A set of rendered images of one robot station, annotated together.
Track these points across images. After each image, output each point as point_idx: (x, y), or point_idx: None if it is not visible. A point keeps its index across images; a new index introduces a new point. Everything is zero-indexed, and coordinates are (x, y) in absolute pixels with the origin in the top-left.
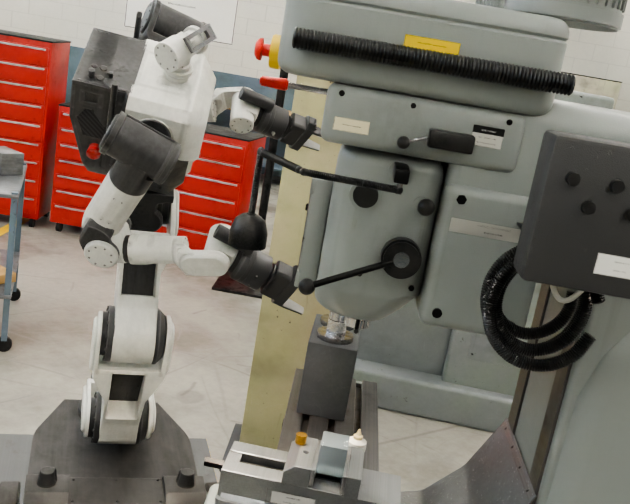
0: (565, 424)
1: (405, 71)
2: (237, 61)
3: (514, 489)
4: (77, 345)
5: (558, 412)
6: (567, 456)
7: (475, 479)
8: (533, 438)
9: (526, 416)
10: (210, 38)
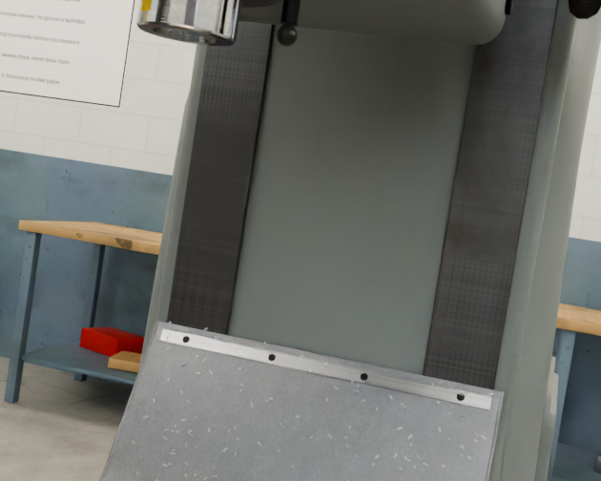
0: (543, 216)
1: None
2: None
3: (404, 418)
4: None
5: (526, 197)
6: (546, 281)
7: (201, 476)
8: (380, 300)
9: (292, 276)
10: None
